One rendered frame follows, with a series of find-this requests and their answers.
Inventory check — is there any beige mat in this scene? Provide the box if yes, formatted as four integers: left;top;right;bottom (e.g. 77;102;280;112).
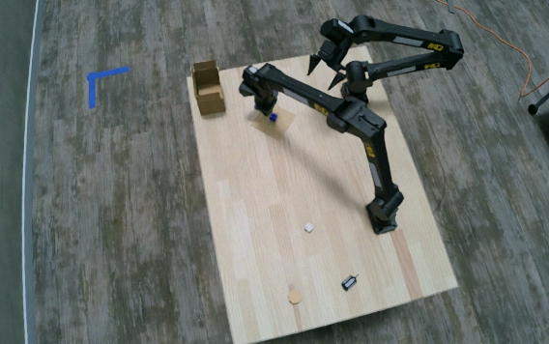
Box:
251;105;296;141

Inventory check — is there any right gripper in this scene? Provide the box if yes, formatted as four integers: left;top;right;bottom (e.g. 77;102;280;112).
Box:
307;51;346;91

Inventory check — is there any brown cardboard box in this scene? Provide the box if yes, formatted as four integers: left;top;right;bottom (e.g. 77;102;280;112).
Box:
191;59;225;116

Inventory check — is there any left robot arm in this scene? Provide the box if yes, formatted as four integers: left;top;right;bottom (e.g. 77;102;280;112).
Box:
238;63;404;234

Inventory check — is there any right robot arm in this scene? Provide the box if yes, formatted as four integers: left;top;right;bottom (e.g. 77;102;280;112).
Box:
319;14;465;104

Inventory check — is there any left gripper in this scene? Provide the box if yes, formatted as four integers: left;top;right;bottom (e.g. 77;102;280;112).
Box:
254;91;278;117

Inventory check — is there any tan round disc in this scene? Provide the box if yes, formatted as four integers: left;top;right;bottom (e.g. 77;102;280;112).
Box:
288;290;302;303

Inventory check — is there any white die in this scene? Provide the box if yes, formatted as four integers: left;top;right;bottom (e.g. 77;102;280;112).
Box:
304;222;313;233

